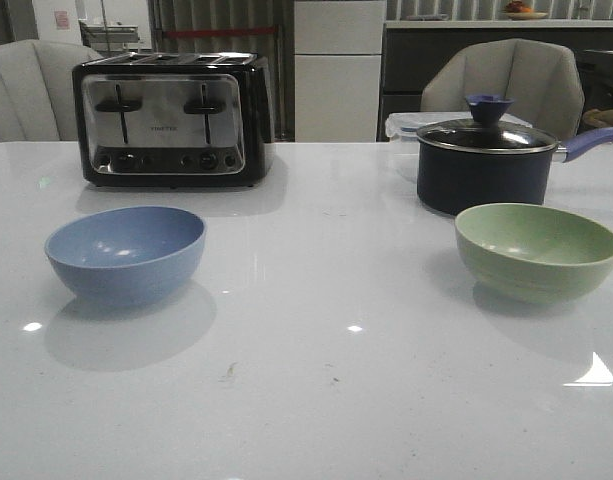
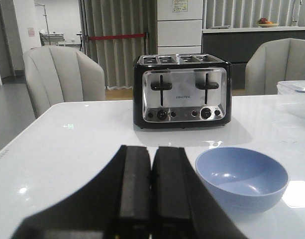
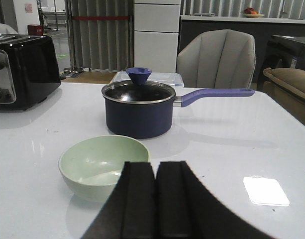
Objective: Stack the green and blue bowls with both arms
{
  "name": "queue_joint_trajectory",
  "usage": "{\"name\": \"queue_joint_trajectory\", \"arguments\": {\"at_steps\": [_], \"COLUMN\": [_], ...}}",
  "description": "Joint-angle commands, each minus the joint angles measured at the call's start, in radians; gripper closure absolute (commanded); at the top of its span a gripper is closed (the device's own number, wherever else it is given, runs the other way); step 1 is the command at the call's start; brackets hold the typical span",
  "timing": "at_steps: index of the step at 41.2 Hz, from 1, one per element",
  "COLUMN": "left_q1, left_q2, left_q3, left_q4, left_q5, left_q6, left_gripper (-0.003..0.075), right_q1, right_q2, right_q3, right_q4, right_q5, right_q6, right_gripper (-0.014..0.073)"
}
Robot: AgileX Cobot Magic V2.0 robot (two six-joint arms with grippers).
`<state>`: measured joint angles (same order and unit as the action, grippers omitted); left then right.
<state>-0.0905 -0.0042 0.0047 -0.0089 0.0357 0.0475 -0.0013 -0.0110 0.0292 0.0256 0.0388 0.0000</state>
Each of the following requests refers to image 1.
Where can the green bowl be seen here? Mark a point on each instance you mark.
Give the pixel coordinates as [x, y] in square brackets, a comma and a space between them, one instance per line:
[534, 253]

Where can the grey chair on right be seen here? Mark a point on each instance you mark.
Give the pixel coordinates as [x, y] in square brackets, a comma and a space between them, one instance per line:
[542, 79]

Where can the grey chair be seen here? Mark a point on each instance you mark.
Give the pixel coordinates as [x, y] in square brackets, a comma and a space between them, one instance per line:
[36, 92]
[542, 79]

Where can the grey chair on left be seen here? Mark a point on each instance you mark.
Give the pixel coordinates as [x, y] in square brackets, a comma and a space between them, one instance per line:
[36, 92]

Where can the clear plastic food container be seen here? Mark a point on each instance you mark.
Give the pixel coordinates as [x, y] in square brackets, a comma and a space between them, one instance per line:
[403, 126]

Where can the glass pot lid blue knob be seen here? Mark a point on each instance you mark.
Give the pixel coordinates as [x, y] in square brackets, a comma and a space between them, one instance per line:
[485, 131]

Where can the dark blue saucepan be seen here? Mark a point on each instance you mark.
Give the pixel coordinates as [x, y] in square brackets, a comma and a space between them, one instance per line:
[451, 181]

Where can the white cabinet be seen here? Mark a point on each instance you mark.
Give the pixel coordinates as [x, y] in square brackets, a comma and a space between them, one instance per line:
[337, 61]

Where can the black and chrome toaster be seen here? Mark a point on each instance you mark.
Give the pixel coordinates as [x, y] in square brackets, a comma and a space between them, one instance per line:
[175, 119]

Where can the blue bowl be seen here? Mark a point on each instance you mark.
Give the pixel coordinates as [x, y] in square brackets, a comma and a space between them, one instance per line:
[128, 256]

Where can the fruit plate on counter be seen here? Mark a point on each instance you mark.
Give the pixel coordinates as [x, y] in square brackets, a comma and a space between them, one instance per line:
[519, 10]

